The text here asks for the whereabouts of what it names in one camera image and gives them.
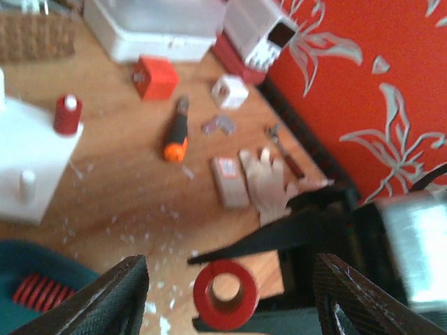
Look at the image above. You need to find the small red spring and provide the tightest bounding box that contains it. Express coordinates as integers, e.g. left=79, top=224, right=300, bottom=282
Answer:
left=13, top=273, right=76, bottom=313

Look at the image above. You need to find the white peg base plate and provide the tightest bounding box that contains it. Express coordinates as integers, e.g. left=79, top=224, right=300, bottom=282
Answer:
left=1, top=80, right=84, bottom=225

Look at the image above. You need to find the white work glove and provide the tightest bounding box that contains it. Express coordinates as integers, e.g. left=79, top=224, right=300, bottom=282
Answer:
left=238, top=146, right=329, bottom=226

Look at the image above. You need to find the orange black screwdriver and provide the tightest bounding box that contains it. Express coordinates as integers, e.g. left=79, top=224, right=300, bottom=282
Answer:
left=163, top=95, right=189, bottom=163

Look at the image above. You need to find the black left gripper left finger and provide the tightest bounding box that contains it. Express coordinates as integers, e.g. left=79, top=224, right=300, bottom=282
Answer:
left=12, top=255, right=149, bottom=335

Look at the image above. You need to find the orange cube power socket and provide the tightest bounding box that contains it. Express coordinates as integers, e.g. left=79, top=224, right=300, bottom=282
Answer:
left=131, top=55, right=179, bottom=101

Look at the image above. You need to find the aluminium L bracket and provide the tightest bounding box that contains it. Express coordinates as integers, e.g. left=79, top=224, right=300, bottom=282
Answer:
left=201, top=114, right=236, bottom=135

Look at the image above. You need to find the translucent box with warning label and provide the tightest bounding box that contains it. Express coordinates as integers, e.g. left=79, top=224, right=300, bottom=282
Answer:
left=211, top=157, right=249, bottom=209

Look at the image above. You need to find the teal plastic tray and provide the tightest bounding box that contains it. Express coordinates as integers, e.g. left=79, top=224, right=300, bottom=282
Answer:
left=1, top=239, right=98, bottom=334

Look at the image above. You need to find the wicker basket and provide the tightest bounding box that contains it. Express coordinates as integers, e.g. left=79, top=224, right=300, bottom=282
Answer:
left=1, top=10, right=75, bottom=64

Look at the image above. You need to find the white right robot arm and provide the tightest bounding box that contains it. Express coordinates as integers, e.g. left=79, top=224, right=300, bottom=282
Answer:
left=189, top=186, right=446, bottom=312

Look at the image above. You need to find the large red spring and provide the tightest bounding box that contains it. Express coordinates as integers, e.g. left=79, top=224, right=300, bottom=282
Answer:
left=53, top=94, right=82, bottom=136
left=193, top=260, right=259, bottom=331

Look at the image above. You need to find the white cube power socket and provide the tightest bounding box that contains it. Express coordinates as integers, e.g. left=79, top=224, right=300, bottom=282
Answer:
left=211, top=74, right=249, bottom=110

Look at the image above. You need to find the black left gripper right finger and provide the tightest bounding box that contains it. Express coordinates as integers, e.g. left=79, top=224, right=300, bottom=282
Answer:
left=313, top=253, right=446, bottom=334

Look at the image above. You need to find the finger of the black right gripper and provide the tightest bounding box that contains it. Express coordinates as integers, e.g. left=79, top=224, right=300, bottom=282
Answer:
left=187, top=208, right=349, bottom=265

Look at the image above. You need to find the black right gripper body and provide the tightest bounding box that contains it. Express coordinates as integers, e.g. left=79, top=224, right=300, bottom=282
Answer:
left=279, top=188, right=408, bottom=306

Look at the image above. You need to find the white plastic storage box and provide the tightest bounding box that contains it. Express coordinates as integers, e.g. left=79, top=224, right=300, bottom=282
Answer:
left=83, top=1, right=226, bottom=63

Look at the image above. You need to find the white bench power supply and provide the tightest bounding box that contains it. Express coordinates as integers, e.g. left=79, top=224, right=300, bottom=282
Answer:
left=223, top=0, right=298, bottom=73

